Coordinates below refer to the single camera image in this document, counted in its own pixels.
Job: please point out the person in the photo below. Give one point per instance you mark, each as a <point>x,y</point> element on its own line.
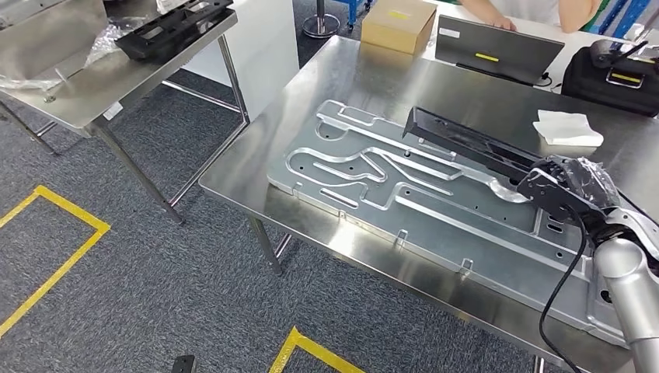
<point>530,10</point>

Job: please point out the blue metal rack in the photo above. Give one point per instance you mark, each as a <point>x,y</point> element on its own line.
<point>355,10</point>

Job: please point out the clear plastic film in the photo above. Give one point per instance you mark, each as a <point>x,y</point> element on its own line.
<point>103,49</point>

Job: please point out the black plastic plate part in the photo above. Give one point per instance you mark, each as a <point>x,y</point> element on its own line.
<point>164,36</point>
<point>463,139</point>

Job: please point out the white folded cloth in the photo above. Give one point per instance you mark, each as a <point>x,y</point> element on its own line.
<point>566,128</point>

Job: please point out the person's right hand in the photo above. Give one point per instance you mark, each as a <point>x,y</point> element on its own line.
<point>505,23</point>

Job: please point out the grey laptop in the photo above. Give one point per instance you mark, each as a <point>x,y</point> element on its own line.
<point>494,46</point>

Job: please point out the bent steel panel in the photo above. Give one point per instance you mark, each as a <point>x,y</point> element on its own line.
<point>46,36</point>

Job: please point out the aluminium fixture plate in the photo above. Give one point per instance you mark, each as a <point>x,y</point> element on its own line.
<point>437,226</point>

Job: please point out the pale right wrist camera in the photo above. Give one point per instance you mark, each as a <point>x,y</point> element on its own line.
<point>546,198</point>

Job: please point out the person's right forearm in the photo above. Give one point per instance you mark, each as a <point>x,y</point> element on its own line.
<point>479,9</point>

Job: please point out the stainless steel workbench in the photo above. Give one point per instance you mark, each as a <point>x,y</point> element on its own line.
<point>319,103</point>

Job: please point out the small stainless steel table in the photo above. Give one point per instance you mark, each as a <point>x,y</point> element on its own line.
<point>103,87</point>

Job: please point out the black equipment case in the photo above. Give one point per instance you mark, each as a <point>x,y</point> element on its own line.
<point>592,82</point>

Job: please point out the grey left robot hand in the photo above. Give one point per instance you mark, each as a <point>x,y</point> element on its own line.
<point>184,364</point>

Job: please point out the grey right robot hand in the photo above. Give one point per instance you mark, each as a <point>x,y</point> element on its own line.
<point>587,180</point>

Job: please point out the cardboard box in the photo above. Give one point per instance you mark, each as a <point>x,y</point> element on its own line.
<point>396,26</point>

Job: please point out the person's left forearm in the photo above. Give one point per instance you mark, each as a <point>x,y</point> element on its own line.
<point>579,15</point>

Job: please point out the white cabinet panel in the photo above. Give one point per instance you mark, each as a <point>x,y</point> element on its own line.
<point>257,51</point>

